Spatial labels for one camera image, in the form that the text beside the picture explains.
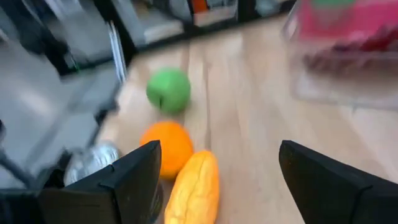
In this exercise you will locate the clear plastic bin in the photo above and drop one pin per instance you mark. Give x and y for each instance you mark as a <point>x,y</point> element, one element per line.
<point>342,87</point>

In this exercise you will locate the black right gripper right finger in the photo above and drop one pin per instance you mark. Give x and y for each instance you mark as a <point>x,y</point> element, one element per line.
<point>335,199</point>

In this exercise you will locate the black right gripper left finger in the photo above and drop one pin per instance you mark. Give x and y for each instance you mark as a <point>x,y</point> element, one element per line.
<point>109,199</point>

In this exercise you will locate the green label tuna can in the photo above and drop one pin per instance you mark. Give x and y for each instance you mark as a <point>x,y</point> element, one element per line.
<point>90,158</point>

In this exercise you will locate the yellow mango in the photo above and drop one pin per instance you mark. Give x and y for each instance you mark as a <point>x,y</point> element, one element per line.
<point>192,193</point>

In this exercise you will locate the orange fruit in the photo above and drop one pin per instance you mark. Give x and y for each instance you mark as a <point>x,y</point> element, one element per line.
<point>168,146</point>

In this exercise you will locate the silver frame strip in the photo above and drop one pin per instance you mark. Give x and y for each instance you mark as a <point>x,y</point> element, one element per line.
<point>117,53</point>

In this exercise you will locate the green apple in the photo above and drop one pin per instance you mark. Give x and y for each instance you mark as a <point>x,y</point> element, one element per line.
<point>169,90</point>

